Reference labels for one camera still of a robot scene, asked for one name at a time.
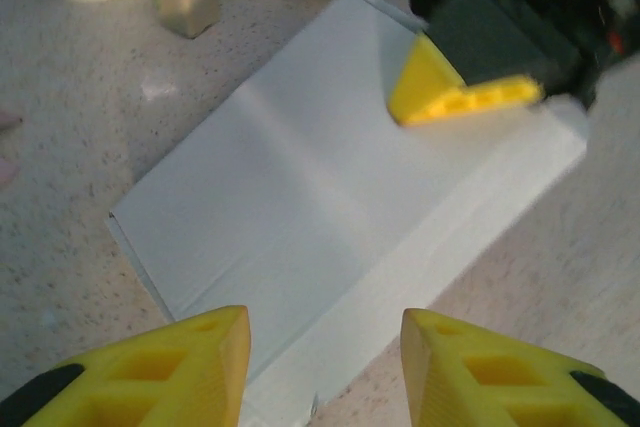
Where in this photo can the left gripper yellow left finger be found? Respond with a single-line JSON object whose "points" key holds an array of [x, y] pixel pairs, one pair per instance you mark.
{"points": [[150, 382]]}

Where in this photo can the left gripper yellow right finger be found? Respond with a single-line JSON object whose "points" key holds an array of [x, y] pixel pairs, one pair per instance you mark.
{"points": [[500, 387]]}

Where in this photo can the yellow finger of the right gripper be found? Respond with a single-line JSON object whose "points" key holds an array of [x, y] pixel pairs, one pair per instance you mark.
{"points": [[430, 97]]}

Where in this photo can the white paper box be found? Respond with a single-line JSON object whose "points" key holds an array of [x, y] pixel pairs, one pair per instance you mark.
{"points": [[300, 197]]}

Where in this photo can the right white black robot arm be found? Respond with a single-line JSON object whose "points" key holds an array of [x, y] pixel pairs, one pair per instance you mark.
{"points": [[622, 87]]}

